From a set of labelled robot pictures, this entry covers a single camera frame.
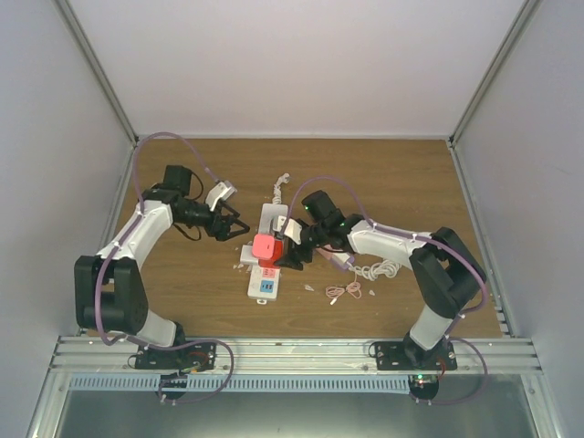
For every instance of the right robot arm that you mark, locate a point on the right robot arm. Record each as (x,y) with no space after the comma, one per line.
(447,274)

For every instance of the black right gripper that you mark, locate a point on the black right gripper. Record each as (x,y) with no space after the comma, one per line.
(292,261)

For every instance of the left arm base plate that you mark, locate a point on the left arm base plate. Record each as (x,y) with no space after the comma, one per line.
(199,357)

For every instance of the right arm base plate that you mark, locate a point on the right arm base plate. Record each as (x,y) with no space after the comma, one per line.
(407,355)

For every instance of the aluminium rail frame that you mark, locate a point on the aluminium rail frame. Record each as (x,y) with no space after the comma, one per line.
(529,226)

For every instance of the pink charger plug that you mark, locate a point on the pink charger plug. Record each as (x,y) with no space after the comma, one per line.
(263,246)

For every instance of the white power strip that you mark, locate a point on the white power strip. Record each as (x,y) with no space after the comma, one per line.
(264,282)

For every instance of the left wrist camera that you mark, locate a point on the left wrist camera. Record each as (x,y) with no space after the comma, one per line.
(222,191)

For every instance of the white charger plug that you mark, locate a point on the white charger plug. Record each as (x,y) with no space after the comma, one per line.
(247,257)

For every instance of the white usb charger block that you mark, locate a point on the white usb charger block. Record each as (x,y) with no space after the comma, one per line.
(342,261)

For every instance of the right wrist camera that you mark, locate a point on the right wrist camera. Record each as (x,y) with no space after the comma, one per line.
(289,228)

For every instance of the pink adapter with blue plug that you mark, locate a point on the pink adapter with blue plug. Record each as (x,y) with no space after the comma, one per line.
(326,252)

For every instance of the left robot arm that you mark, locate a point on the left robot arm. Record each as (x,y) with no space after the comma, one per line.
(109,293)

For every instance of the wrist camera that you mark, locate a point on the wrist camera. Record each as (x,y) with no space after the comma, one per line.
(222,191)
(289,228)

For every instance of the red socket cube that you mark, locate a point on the red socket cube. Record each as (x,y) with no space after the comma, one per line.
(274,255)

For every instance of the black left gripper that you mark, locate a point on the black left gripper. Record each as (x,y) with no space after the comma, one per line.
(222,233)

